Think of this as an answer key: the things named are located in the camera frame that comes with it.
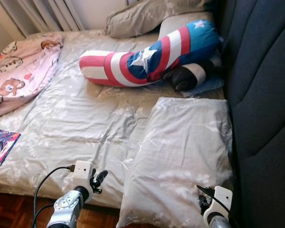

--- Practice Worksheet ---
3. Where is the large grey floral pillow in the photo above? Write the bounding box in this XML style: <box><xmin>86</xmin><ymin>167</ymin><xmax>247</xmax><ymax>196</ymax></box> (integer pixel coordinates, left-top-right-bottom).
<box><xmin>116</xmin><ymin>97</ymin><xmax>233</xmax><ymax>228</ymax></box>

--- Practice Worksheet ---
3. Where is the pink blue comic book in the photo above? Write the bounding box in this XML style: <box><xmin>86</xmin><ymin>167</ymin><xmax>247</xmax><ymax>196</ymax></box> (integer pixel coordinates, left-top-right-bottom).
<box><xmin>0</xmin><ymin>129</ymin><xmax>21</xmax><ymax>167</ymax></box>

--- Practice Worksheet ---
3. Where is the bed with grey floral sheet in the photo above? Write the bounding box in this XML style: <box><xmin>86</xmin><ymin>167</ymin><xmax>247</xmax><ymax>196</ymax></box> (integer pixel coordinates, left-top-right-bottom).
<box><xmin>0</xmin><ymin>28</ymin><xmax>233</xmax><ymax>209</ymax></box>

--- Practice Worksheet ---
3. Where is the blue folded cloth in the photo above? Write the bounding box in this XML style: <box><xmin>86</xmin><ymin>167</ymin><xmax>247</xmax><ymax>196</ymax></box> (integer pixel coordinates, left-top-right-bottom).
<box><xmin>180</xmin><ymin>76</ymin><xmax>225</xmax><ymax>98</ymax></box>

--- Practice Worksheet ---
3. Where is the pink cartoon bear blanket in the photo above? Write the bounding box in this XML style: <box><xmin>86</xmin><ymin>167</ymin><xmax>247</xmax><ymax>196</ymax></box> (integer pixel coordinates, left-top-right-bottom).
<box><xmin>0</xmin><ymin>33</ymin><xmax>63</xmax><ymax>119</ymax></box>

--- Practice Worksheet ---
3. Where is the dark grey upholstered panel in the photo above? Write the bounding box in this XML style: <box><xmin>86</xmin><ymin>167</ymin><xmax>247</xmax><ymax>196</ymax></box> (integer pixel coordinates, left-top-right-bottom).
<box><xmin>218</xmin><ymin>0</ymin><xmax>285</xmax><ymax>228</ymax></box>

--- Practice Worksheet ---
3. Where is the black white rolled cushion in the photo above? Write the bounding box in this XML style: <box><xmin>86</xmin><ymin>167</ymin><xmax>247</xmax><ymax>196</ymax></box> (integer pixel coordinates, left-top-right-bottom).
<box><xmin>163</xmin><ymin>62</ymin><xmax>214</xmax><ymax>92</ymax></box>

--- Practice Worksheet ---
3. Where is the red white striped star bolster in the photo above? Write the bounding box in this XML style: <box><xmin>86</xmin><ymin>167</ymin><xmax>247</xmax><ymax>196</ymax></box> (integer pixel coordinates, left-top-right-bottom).
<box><xmin>79</xmin><ymin>19</ymin><xmax>222</xmax><ymax>87</ymax></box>

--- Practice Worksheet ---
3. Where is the grey pleated curtain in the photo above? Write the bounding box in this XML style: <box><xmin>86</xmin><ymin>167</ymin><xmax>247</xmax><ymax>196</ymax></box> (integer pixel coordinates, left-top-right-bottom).
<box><xmin>0</xmin><ymin>0</ymin><xmax>86</xmax><ymax>36</ymax></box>

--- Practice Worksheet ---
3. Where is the plain light grey pillow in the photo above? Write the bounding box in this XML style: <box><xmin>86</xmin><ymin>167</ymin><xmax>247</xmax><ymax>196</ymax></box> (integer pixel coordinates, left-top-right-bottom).
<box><xmin>158</xmin><ymin>12</ymin><xmax>214</xmax><ymax>41</ymax></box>

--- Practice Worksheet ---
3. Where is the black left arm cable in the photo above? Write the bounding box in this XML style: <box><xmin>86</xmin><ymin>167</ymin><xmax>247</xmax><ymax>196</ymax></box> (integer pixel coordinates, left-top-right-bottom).
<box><xmin>32</xmin><ymin>165</ymin><xmax>76</xmax><ymax>228</ymax></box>

